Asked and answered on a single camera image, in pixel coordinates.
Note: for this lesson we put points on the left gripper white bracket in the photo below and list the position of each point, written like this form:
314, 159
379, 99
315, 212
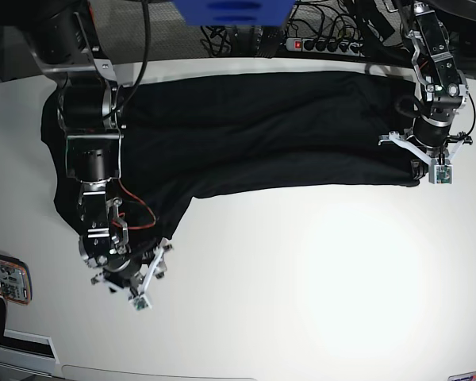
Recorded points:
435, 162

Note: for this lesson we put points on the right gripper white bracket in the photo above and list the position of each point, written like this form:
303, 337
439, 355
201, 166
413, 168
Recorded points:
132, 276

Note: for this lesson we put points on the black T-shirt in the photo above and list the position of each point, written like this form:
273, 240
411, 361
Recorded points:
227, 134

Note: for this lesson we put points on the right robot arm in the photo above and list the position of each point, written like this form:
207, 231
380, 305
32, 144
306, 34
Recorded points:
87, 110

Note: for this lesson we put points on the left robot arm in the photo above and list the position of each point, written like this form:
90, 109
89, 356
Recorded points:
444, 91

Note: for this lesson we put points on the white tray at table edge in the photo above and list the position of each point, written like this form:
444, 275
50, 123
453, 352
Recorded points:
28, 352

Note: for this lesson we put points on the small sticker label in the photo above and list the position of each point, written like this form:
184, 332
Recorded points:
469, 376

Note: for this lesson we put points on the blue plastic box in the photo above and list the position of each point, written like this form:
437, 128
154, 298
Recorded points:
234, 12

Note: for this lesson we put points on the black power strip red switch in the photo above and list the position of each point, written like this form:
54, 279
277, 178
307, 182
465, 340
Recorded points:
333, 46

